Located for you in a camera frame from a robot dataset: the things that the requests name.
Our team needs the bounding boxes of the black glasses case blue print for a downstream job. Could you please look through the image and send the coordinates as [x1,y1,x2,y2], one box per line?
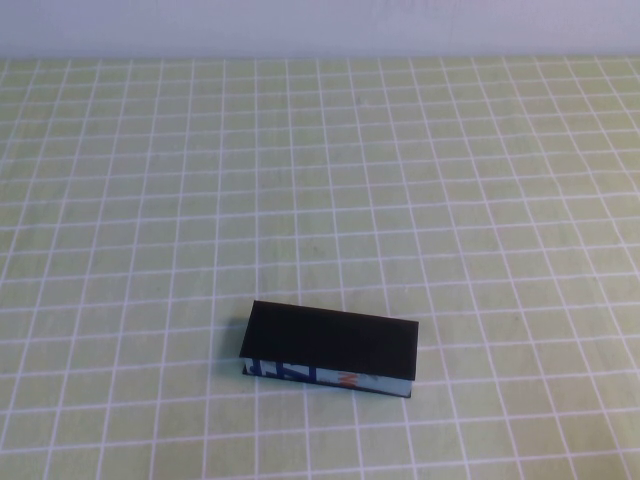
[241,299,420,400]

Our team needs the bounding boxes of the green white checked tablecloth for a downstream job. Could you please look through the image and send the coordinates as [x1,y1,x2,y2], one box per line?
[0,55,640,480]

